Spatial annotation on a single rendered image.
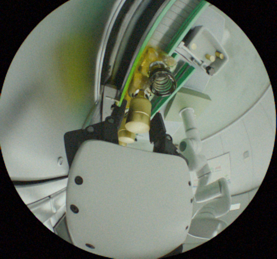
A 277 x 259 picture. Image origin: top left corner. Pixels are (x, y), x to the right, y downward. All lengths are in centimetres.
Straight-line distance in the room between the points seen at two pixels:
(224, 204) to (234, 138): 340
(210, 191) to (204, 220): 19
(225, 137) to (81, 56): 382
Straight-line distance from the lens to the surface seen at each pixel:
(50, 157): 17
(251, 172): 378
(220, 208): 38
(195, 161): 42
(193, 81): 58
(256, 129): 381
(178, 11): 38
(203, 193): 44
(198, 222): 29
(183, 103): 57
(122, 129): 15
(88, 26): 16
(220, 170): 374
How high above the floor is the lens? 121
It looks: 34 degrees down
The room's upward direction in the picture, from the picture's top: 172 degrees counter-clockwise
